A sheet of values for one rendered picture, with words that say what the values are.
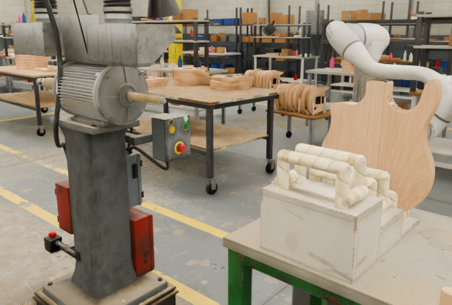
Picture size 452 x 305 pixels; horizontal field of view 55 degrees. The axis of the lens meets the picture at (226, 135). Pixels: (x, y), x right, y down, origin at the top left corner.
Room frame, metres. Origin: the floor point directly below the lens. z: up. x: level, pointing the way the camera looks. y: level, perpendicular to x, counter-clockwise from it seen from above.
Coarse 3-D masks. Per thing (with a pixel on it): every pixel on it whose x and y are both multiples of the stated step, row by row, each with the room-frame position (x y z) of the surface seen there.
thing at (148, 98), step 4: (132, 92) 1.73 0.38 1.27; (128, 96) 1.73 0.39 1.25; (132, 96) 1.72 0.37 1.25; (136, 96) 1.70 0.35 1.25; (140, 96) 1.68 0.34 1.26; (144, 96) 1.67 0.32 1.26; (148, 96) 1.66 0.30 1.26; (152, 96) 1.64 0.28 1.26; (156, 96) 1.63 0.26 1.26; (160, 96) 1.62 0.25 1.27; (136, 100) 1.71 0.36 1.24; (140, 100) 1.69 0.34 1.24; (144, 100) 1.67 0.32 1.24; (148, 100) 1.65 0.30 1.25; (152, 100) 1.64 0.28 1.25; (156, 100) 1.62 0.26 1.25; (160, 104) 1.62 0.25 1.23
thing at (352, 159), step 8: (304, 144) 1.12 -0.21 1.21; (304, 152) 1.10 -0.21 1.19; (312, 152) 1.09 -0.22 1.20; (320, 152) 1.07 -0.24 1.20; (328, 152) 1.06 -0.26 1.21; (336, 152) 1.05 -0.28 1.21; (344, 152) 1.04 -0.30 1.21; (344, 160) 1.03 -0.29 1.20; (352, 160) 1.01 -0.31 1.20; (360, 160) 1.00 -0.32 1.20
